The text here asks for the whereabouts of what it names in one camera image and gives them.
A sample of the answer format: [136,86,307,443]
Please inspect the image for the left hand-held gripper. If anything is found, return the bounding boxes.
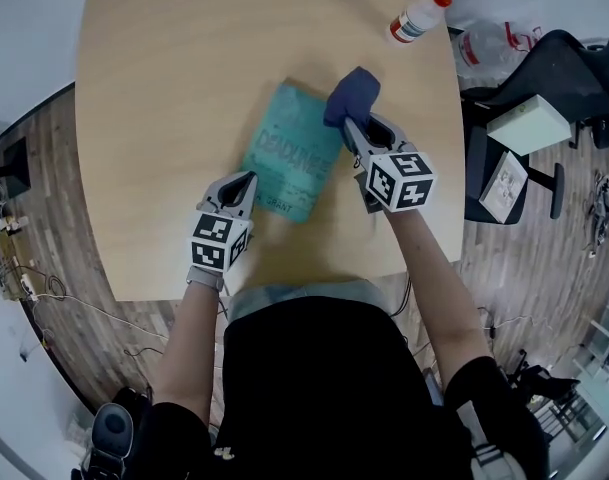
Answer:
[186,170,261,275]

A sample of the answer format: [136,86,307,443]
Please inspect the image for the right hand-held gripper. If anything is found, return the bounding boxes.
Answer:
[342,112,438,215]

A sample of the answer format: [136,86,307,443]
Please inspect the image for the dark blue cloth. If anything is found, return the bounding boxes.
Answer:
[323,66,383,129]

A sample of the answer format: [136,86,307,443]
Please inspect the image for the teal book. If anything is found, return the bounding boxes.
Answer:
[239,81,345,224]

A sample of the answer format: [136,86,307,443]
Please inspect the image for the person's left forearm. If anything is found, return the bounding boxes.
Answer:
[153,282,225,409]

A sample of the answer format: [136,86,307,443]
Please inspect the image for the person's right forearm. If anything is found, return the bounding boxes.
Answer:
[386,207,495,384]

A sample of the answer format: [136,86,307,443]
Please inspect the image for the person's grey trousers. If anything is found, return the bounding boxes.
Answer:
[226,278,390,324]

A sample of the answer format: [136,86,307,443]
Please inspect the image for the clear bottle with red cap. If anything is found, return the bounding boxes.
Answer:
[387,0,454,48]

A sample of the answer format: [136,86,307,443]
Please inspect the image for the grey booklet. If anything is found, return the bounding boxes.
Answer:
[477,151,529,214]

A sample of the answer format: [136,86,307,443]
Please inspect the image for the large clear water jug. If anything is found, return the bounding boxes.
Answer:
[451,17,543,89]

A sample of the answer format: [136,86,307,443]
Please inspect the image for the pale green box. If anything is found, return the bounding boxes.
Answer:
[486,93,575,158]

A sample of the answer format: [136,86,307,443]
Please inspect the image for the black mesh office chair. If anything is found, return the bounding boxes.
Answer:
[458,28,609,227]

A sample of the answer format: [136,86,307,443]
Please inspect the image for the person's black shirt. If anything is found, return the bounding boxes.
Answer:
[133,295,550,480]

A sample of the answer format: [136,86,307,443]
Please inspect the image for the black monitor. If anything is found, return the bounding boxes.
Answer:
[0,135,33,202]

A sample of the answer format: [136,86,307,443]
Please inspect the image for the white power strip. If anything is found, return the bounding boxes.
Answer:
[18,272,40,302]

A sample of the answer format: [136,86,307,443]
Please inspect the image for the black grey equipment pile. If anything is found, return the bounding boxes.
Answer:
[78,386,153,480]

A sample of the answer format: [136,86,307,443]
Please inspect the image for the grey wrist strap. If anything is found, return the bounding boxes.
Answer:
[186,265,225,294]

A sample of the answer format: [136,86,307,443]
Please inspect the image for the white floor cable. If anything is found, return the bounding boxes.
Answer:
[33,292,170,342]

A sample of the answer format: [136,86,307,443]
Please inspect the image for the tangled cable bundle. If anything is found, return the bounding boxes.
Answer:
[586,172,609,259]

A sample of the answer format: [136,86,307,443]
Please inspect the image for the grey shoulder strap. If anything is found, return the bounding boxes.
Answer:
[456,402,510,480]

